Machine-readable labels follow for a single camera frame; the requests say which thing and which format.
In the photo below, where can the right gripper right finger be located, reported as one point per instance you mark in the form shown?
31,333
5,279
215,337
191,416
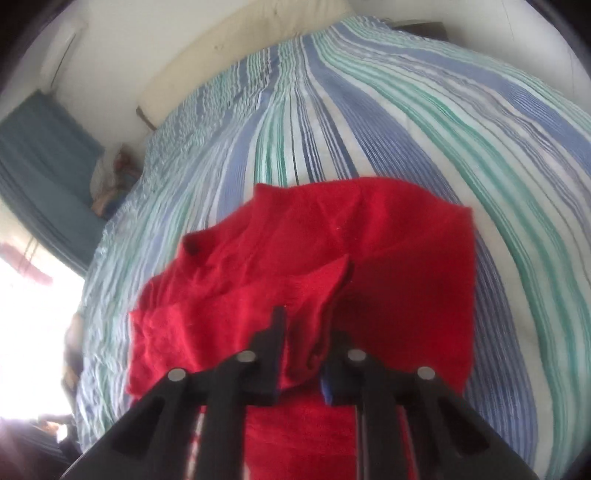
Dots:
413,425

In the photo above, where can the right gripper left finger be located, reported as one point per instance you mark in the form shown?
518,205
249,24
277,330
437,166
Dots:
151,441

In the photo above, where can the red knit sweater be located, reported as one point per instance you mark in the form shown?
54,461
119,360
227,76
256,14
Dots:
385,261

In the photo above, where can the pile of clothes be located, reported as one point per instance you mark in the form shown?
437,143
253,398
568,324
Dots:
113,178

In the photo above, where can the teal window curtain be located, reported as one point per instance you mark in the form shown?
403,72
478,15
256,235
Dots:
47,162

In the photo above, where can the striped blue green bedspread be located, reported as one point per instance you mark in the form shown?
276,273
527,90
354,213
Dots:
359,99

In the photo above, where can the dark bedside table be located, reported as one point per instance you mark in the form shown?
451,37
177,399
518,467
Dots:
428,29

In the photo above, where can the cream padded headboard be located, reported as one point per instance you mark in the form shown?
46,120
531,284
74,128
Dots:
258,25

